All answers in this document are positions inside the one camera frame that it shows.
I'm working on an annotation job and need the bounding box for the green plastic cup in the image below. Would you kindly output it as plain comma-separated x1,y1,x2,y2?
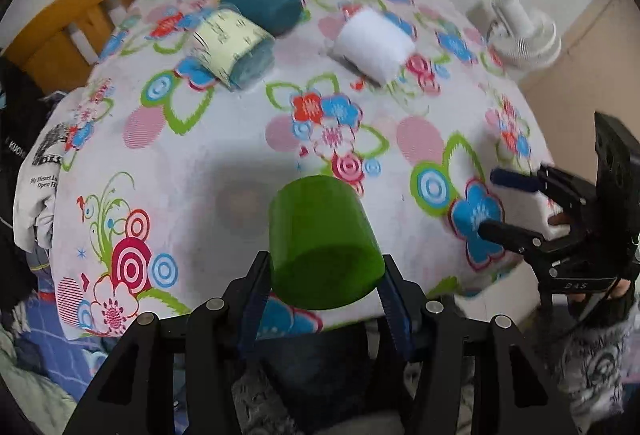
269,175,385,311

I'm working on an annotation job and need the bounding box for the white paper wrapped cup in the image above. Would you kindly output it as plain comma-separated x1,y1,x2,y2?
331,8,416,86

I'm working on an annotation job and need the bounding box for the cream patterned cup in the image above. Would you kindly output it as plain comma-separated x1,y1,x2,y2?
191,8,276,90

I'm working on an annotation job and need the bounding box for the dark teal cup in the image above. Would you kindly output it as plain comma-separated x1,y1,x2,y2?
220,0,303,37

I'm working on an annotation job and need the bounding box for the right hand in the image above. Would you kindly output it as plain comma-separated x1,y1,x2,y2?
548,212,630,304

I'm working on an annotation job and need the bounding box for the black phone on right gripper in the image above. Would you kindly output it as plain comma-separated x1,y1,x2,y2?
594,112,639,241

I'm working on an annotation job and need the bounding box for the white floor fan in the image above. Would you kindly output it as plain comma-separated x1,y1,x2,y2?
466,0,562,74

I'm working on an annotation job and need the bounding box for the floral tablecloth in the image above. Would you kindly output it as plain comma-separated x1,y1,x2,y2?
13,0,572,341

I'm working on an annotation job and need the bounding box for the black bag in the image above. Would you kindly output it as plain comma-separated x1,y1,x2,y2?
0,57,50,226

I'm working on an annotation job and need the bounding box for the orange wooden chair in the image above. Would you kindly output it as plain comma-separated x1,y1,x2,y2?
4,0,134,94

